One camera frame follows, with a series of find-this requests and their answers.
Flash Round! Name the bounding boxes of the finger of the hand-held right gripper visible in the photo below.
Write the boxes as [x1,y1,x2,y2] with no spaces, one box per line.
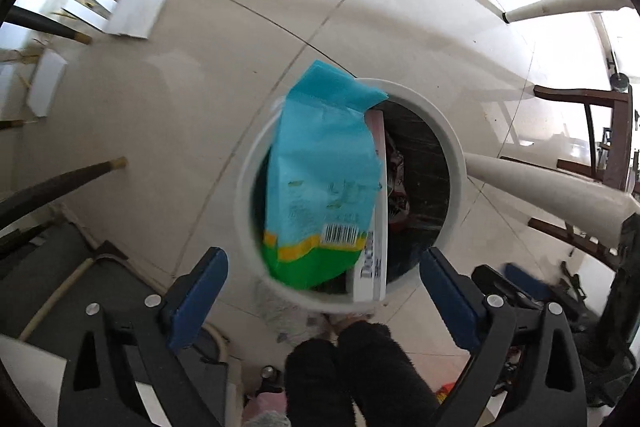
[504,262,554,303]

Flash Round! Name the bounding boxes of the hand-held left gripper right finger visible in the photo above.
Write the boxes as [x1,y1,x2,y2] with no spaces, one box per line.
[419,247,589,427]

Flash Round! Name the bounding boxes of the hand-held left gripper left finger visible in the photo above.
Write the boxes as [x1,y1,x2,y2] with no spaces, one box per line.
[57,247,230,427]

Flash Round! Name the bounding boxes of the white box with colour stripes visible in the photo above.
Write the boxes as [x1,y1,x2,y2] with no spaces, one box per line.
[345,107,392,304]

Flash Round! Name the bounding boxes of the white round waste bin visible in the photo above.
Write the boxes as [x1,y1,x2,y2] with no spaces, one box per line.
[234,78,468,314]

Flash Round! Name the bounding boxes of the teal and green snack bag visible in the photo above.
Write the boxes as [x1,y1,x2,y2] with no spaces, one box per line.
[262,60,390,292]

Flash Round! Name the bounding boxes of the white table leg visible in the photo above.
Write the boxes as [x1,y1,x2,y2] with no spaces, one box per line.
[464,152,640,249]
[502,0,632,25]

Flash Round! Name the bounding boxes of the person's black fuzzy trousers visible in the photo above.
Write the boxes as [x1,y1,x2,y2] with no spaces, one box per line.
[284,321,442,427]

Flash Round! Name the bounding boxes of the pink slipper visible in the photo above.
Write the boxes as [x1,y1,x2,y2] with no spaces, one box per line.
[244,391,292,427]

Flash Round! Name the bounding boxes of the dark grey floor mat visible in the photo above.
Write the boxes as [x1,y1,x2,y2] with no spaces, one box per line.
[0,222,241,360]

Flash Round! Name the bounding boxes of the dark wooden chair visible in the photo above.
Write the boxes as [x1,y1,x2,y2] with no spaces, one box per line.
[531,83,637,194]

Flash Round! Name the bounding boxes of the black chair leg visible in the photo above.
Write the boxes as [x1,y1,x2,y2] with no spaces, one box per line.
[0,4,94,46]
[0,158,129,234]

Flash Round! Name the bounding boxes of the short white board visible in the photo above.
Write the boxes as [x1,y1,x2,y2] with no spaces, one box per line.
[27,52,69,118]

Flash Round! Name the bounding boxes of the beige hose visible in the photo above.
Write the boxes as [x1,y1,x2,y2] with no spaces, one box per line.
[19,256,97,344]

